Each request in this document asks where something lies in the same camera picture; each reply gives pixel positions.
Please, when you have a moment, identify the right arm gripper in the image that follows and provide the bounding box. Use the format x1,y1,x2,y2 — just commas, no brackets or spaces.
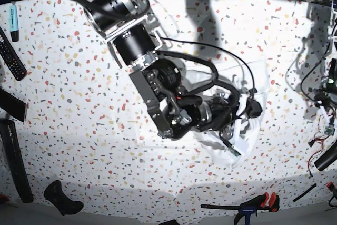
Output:
200,90,263,152

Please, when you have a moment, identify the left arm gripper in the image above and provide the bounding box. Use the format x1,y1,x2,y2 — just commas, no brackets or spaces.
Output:
317,95,336,130

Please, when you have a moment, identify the white T-shirt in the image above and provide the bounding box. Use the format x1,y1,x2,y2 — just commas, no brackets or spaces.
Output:
181,60,269,169

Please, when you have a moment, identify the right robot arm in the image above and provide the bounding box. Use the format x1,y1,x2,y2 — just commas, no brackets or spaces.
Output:
72,0,262,156

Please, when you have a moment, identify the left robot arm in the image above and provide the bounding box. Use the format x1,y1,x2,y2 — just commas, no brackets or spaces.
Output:
317,0,336,131

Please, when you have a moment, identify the black cylinder right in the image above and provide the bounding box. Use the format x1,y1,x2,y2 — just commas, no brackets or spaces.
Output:
314,146,336,171

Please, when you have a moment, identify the small orange black device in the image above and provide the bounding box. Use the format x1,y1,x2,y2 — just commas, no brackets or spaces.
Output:
327,182,334,191

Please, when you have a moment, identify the small black stick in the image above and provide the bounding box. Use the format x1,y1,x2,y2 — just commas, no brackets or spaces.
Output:
293,183,317,202

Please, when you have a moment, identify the black orange bar clamp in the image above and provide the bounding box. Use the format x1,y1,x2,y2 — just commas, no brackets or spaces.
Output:
200,192,280,225

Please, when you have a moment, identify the terrazzo patterned tablecloth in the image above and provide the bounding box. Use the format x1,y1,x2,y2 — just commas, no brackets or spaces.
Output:
1,0,336,224

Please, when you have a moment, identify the black flat case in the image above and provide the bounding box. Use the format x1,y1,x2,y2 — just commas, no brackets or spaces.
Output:
1,90,27,122

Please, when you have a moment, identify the black cylindrical tube left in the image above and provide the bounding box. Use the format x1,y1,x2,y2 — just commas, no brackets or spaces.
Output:
1,119,34,203

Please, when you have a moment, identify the black TV remote control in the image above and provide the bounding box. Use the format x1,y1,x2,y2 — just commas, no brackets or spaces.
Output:
0,29,27,81

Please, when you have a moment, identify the blue highlighter marker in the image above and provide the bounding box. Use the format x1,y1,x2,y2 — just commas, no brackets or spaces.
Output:
9,5,19,42

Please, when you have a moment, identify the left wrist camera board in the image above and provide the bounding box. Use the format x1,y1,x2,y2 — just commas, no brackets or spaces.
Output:
324,125,335,136

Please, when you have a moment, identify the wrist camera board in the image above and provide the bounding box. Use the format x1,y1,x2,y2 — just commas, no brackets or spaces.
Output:
324,125,335,136
229,147,241,157

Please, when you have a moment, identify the red black wire bundle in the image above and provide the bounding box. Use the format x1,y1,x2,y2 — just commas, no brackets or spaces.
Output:
306,114,337,178

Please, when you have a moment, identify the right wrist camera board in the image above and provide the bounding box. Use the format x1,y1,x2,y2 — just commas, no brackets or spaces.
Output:
229,147,241,157

